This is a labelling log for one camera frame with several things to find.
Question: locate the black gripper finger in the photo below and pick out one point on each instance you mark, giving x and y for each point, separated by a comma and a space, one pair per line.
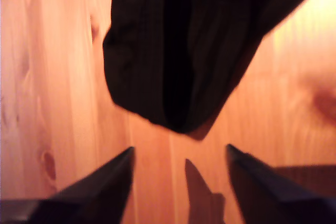
99, 195
262, 195

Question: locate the black shorts with white hem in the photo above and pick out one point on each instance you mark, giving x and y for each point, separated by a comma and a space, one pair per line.
157, 51

